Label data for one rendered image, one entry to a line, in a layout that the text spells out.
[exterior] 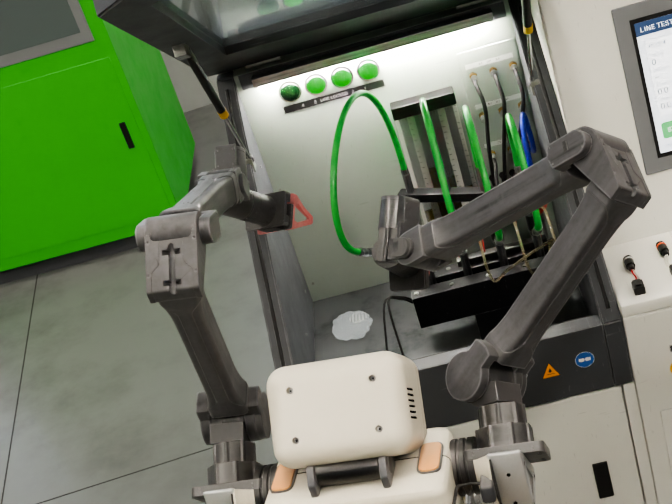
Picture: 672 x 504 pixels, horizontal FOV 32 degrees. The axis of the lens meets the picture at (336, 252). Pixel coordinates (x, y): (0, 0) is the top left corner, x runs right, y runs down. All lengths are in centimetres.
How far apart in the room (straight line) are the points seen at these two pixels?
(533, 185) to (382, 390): 39
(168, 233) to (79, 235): 363
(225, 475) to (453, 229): 53
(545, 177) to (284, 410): 52
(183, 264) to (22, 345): 338
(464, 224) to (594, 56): 68
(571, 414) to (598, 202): 88
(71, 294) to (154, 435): 122
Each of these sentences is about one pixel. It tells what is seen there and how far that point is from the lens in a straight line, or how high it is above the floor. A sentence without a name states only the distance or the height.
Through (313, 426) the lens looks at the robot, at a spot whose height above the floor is 133.
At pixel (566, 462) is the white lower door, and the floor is 62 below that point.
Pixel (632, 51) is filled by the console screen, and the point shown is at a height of 136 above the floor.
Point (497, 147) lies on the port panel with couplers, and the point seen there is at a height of 111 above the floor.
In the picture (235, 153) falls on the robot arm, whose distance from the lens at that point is 213.
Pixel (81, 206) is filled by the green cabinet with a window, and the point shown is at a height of 29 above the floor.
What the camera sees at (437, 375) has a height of 93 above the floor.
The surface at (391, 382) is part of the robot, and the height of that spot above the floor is 136.
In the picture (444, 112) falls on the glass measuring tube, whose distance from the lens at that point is 268.
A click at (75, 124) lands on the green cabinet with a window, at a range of 504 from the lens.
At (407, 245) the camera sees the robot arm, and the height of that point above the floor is 138.
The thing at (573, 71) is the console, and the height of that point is 135.
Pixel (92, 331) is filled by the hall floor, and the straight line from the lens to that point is 487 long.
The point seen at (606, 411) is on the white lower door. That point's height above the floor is 73.
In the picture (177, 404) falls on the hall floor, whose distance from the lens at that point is 424.
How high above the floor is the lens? 237
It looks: 30 degrees down
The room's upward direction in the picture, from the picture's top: 18 degrees counter-clockwise
